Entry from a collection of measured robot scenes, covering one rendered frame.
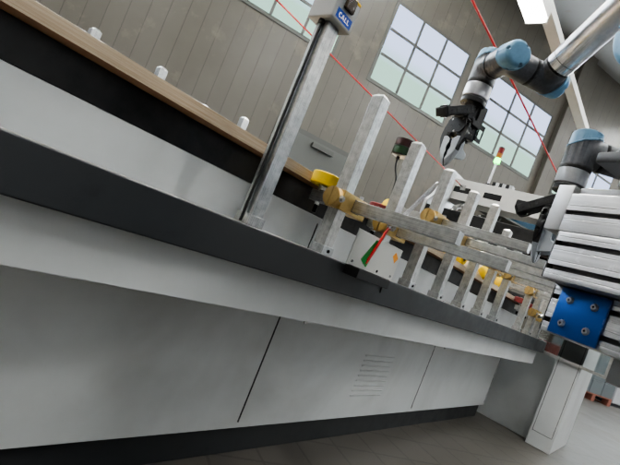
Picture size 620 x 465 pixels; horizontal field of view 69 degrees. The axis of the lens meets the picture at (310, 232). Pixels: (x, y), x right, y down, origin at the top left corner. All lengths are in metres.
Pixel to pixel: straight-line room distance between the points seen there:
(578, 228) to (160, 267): 0.75
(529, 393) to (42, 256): 3.53
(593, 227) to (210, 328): 0.91
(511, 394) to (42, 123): 3.57
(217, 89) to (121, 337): 5.25
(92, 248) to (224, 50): 5.61
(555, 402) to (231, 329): 2.81
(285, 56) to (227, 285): 5.71
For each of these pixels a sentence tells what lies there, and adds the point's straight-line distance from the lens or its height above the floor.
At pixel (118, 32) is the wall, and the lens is 6.16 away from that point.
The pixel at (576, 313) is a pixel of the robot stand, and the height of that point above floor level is 0.77.
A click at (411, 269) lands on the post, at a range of 1.55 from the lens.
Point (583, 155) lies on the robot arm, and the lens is 1.35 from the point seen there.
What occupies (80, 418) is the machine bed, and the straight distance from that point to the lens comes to 1.21.
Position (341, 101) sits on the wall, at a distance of 6.79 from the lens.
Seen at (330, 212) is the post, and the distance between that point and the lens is 1.13.
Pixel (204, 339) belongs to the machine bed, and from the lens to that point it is 1.28.
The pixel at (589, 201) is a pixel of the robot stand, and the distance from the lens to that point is 0.94.
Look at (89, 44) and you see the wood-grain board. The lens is 0.91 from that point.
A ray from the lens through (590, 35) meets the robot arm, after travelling 1.38.
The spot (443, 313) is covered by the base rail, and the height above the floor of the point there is 0.66.
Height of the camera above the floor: 0.71
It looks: 2 degrees up
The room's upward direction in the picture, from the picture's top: 22 degrees clockwise
